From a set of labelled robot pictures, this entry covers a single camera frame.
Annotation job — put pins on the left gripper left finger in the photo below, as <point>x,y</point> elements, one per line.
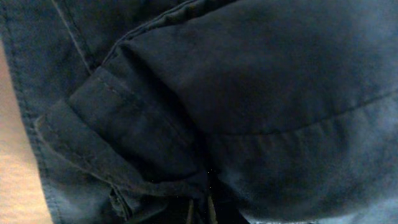
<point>189,219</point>

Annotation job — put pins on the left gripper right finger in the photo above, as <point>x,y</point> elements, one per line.
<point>223,212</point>

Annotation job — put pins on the dark blue shorts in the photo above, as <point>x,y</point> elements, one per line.
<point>285,108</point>

